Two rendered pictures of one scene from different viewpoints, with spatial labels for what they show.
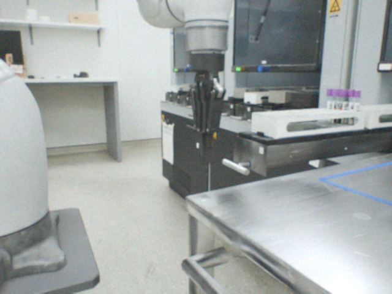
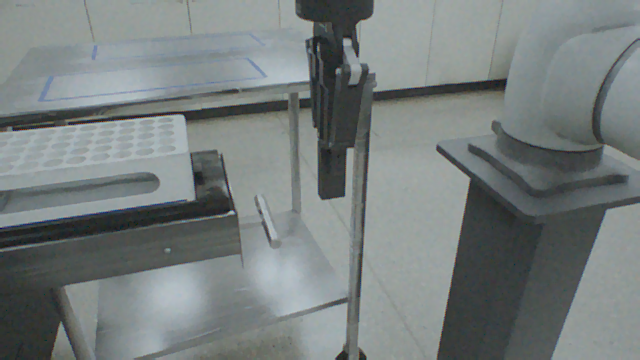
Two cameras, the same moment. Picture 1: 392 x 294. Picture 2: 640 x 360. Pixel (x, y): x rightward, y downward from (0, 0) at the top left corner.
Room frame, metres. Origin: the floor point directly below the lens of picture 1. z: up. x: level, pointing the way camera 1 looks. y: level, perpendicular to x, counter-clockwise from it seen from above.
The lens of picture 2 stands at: (1.16, 0.03, 1.04)
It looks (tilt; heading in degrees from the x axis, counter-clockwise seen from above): 29 degrees down; 188
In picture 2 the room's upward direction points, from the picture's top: straight up
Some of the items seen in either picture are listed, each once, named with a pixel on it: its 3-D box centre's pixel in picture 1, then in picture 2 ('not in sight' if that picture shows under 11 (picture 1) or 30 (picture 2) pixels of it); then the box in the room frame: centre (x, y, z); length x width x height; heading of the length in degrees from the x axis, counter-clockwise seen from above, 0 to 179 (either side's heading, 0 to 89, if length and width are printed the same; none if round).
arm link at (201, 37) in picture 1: (206, 38); not in sight; (0.71, -0.02, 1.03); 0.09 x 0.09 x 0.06
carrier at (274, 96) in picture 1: (278, 97); not in sight; (1.49, -0.37, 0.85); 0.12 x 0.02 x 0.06; 26
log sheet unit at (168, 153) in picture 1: (166, 141); not in sight; (2.53, 0.23, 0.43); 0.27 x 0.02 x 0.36; 25
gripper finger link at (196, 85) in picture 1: (203, 106); (337, 97); (0.72, -0.02, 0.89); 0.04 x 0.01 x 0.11; 115
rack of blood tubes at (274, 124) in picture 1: (309, 124); (25, 180); (0.84, -0.29, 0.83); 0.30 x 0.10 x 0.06; 116
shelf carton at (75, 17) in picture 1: (83, 19); not in sight; (3.83, 1.22, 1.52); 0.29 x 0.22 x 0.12; 114
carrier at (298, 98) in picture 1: (302, 100); not in sight; (1.35, -0.44, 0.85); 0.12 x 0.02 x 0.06; 26
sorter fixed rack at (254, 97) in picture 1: (274, 98); not in sight; (1.67, -0.40, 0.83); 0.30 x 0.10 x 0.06; 115
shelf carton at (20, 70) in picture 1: (16, 66); not in sight; (3.53, 1.86, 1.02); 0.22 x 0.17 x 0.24; 25
